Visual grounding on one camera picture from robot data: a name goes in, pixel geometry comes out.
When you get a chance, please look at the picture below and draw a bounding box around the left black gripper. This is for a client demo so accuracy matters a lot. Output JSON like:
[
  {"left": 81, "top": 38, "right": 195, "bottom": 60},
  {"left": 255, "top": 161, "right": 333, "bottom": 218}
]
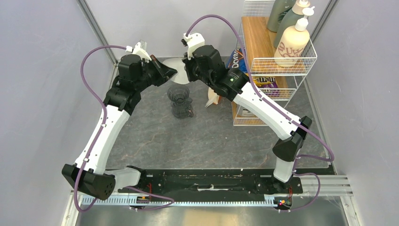
[{"left": 135, "top": 55, "right": 178, "bottom": 92}]

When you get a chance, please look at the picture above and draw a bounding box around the white paper coffee filter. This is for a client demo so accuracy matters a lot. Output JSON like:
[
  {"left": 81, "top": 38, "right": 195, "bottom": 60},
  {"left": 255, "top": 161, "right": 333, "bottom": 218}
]
[{"left": 163, "top": 57, "right": 189, "bottom": 85}]

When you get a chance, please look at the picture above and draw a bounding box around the dark transparent coffee dripper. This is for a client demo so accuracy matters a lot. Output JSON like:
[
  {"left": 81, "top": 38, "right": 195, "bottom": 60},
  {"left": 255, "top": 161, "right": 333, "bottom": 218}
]
[{"left": 167, "top": 84, "right": 192, "bottom": 107}]

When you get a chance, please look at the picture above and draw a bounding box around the clear glass carafe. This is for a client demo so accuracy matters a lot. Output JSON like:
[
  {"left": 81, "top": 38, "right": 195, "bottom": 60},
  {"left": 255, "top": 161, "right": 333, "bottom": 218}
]
[{"left": 171, "top": 102, "right": 194, "bottom": 119}]

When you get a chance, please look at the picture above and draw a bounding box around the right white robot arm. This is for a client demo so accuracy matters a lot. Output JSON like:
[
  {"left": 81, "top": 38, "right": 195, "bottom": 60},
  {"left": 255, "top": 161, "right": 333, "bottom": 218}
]
[{"left": 183, "top": 45, "right": 312, "bottom": 193}]

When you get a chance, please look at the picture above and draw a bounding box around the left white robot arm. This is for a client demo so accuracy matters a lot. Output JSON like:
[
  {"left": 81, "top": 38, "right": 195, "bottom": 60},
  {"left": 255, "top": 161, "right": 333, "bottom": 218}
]
[{"left": 62, "top": 54, "right": 177, "bottom": 200}]

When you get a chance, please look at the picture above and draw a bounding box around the stack of paper filters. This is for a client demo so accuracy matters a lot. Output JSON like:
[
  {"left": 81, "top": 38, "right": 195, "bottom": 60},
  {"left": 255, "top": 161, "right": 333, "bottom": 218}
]
[{"left": 205, "top": 88, "right": 222, "bottom": 107}]

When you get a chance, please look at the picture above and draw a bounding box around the blue Doritos chip bag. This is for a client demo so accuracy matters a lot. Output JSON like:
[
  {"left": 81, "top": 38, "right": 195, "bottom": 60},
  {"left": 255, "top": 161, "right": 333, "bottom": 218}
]
[{"left": 226, "top": 48, "right": 247, "bottom": 74}]

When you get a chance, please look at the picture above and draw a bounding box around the yellow M&M's candy bag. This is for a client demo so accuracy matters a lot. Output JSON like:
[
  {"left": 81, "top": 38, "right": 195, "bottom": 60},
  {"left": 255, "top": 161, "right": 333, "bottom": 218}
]
[{"left": 252, "top": 76, "right": 279, "bottom": 98}]

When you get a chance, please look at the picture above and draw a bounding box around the cream pump bottle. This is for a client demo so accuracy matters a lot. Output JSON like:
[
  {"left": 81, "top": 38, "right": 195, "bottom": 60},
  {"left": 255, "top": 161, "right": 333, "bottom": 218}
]
[{"left": 274, "top": 16, "right": 310, "bottom": 68}]

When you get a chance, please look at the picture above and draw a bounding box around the dark green bottle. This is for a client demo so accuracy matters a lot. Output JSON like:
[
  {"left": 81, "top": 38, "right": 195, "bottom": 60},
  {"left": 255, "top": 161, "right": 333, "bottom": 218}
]
[{"left": 267, "top": 0, "right": 295, "bottom": 32}]

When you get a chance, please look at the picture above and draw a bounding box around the green pump bottle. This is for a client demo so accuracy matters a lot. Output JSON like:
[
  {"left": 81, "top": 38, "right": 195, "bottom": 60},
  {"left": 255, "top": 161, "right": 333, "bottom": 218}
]
[{"left": 273, "top": 0, "right": 310, "bottom": 49}]

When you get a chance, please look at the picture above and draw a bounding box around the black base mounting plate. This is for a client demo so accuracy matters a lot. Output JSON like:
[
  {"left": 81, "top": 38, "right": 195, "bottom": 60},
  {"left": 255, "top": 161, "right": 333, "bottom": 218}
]
[{"left": 107, "top": 168, "right": 335, "bottom": 203}]

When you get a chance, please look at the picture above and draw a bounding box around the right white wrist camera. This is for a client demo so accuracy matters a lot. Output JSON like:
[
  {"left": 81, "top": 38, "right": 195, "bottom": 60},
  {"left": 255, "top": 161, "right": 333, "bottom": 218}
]
[{"left": 183, "top": 32, "right": 205, "bottom": 60}]

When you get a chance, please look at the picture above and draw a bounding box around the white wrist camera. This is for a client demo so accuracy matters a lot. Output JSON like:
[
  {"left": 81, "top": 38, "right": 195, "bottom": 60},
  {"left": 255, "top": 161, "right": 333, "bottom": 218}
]
[
  {"left": 183, "top": 32, "right": 205, "bottom": 60},
  {"left": 125, "top": 40, "right": 152, "bottom": 62}
]

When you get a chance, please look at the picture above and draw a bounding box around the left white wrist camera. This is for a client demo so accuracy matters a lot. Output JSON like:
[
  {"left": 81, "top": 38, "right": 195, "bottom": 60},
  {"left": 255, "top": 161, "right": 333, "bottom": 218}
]
[{"left": 125, "top": 40, "right": 152, "bottom": 62}]

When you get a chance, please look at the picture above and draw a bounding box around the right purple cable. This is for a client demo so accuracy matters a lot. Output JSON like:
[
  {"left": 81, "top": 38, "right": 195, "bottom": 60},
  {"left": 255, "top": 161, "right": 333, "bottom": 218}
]
[{"left": 185, "top": 14, "right": 335, "bottom": 213}]

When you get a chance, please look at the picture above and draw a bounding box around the purple cable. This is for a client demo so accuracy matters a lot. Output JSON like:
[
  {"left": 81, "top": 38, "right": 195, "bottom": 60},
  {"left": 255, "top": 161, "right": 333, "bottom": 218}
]
[
  {"left": 185, "top": 14, "right": 335, "bottom": 213},
  {"left": 73, "top": 45, "right": 175, "bottom": 213}
]

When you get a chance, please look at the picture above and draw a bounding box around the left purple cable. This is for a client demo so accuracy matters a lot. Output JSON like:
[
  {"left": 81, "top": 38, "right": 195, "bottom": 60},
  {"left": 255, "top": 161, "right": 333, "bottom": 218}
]
[{"left": 73, "top": 45, "right": 175, "bottom": 213}]

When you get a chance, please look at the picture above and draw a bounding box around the white wire shelf rack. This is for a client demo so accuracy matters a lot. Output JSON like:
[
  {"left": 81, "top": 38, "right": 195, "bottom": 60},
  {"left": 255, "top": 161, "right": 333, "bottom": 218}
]
[{"left": 236, "top": 0, "right": 317, "bottom": 107}]

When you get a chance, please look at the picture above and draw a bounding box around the aluminium frame rail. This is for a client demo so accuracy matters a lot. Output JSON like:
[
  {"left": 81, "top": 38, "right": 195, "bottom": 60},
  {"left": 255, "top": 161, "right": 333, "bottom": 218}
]
[{"left": 62, "top": 175, "right": 362, "bottom": 226}]

